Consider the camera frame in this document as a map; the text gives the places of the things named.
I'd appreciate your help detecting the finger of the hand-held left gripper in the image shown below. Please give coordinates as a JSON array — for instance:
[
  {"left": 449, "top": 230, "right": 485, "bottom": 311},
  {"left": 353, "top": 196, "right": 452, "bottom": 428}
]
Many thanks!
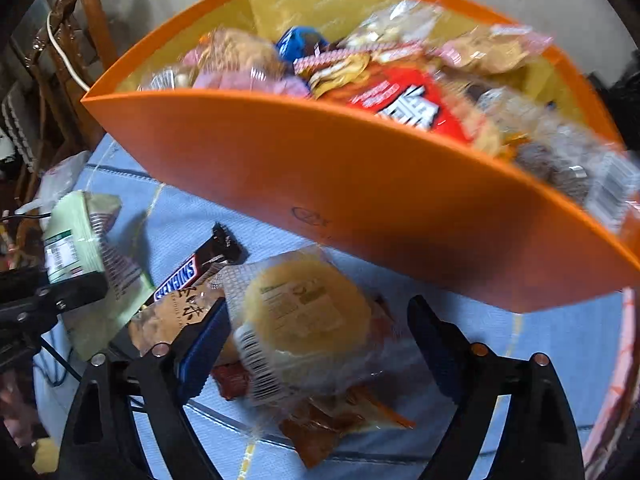
[{"left": 35, "top": 270, "right": 109, "bottom": 312}]

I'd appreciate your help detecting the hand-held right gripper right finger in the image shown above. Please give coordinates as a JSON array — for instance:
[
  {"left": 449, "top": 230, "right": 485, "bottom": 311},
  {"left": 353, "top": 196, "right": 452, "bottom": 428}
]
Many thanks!
[{"left": 406, "top": 295, "right": 584, "bottom": 480}]

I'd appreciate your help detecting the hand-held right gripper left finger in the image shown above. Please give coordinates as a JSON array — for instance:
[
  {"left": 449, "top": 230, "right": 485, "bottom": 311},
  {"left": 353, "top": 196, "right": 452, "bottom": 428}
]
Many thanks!
[{"left": 60, "top": 296, "right": 232, "bottom": 480}]

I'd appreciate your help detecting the small red snack packet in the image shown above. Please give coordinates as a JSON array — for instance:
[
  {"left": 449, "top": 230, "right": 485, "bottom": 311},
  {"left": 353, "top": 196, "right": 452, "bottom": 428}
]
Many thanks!
[{"left": 210, "top": 362, "right": 257, "bottom": 402}]

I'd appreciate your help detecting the tan cookie packet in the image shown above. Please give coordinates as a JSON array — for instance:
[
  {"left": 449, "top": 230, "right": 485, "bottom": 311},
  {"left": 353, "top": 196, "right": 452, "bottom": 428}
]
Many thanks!
[{"left": 127, "top": 280, "right": 227, "bottom": 362}]

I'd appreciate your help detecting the light green snack packet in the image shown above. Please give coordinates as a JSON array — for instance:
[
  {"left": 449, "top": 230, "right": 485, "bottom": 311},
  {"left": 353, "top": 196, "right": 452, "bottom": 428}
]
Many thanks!
[{"left": 42, "top": 190, "right": 157, "bottom": 362}]

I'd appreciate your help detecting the brown chocolate bar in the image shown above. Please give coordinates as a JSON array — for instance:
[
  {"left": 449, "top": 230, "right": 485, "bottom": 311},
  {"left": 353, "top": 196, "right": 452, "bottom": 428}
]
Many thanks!
[{"left": 141, "top": 222, "right": 249, "bottom": 312}]

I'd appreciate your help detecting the clear yellow pastry packet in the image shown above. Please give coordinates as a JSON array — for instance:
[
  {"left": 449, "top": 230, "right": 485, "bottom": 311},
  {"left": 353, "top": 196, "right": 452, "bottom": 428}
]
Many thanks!
[{"left": 219, "top": 249, "right": 402, "bottom": 407}]

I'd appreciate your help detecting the orange trimmed clear cake packet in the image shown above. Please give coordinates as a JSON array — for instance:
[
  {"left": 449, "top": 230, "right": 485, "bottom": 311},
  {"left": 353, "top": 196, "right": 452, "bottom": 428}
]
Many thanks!
[{"left": 277, "top": 385, "right": 417, "bottom": 469}]

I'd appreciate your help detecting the orange cardboard box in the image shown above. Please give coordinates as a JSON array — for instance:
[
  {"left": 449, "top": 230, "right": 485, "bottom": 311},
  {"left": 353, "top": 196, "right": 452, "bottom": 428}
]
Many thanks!
[{"left": 81, "top": 0, "right": 640, "bottom": 314}]

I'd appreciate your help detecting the clear packet with white label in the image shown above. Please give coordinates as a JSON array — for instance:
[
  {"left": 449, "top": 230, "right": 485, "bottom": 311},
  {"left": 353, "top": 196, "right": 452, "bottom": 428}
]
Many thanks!
[{"left": 139, "top": 67, "right": 194, "bottom": 93}]

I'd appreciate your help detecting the black brown cake packet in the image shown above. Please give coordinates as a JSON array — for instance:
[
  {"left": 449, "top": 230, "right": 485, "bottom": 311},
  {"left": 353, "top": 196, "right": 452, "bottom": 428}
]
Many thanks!
[{"left": 509, "top": 124, "right": 640, "bottom": 233}]

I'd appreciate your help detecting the clear fried snack packet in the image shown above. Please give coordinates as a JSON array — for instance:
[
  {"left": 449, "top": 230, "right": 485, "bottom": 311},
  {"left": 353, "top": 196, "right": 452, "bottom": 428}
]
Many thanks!
[{"left": 465, "top": 85, "right": 552, "bottom": 157}]

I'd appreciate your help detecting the red cartoon snack bag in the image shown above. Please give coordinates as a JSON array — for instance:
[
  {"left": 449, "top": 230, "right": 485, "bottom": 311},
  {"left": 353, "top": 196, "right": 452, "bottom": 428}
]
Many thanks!
[{"left": 294, "top": 42, "right": 472, "bottom": 134}]

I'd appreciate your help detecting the pink clear cracker packet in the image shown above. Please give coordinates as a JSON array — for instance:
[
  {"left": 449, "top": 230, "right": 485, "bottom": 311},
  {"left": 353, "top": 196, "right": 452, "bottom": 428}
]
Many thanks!
[{"left": 182, "top": 27, "right": 312, "bottom": 99}]

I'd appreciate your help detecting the pink cookie packet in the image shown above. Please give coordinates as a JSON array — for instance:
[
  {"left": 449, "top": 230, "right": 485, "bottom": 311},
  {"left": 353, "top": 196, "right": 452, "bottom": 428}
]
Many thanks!
[{"left": 434, "top": 24, "right": 554, "bottom": 77}]

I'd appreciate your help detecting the blue round cookie packet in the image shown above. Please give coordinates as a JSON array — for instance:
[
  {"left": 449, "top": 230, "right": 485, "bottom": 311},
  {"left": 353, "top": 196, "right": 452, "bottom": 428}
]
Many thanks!
[{"left": 275, "top": 25, "right": 332, "bottom": 64}]

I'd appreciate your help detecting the person's left hand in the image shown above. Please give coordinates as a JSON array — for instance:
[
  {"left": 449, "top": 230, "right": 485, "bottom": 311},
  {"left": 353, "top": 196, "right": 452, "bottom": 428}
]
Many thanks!
[{"left": 0, "top": 375, "right": 37, "bottom": 449}]

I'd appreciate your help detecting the blue checked tablecloth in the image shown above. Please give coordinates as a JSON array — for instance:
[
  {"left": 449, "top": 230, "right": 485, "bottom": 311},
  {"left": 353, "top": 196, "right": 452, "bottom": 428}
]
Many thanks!
[{"left": 32, "top": 135, "right": 632, "bottom": 480}]

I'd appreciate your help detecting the white plastic bag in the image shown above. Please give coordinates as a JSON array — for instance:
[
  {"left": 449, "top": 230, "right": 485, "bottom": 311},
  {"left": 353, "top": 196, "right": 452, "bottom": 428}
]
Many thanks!
[{"left": 35, "top": 152, "right": 94, "bottom": 212}]

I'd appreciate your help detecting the pink sheet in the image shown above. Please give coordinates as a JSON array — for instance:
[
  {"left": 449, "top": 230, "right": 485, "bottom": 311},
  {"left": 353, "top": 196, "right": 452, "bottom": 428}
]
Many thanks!
[{"left": 582, "top": 287, "right": 640, "bottom": 480}]

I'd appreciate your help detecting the brown wooden chair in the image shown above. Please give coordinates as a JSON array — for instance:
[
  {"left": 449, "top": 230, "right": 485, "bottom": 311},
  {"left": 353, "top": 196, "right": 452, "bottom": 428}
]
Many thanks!
[{"left": 10, "top": 0, "right": 122, "bottom": 211}]

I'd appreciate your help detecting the black cable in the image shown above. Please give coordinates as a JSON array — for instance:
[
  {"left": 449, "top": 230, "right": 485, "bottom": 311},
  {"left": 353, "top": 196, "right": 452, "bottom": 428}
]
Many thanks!
[{"left": 35, "top": 335, "right": 84, "bottom": 387}]

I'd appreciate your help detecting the white cable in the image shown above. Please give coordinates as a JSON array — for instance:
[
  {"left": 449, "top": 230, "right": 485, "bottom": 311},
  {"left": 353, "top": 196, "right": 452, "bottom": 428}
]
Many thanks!
[{"left": 46, "top": 10, "right": 92, "bottom": 94}]

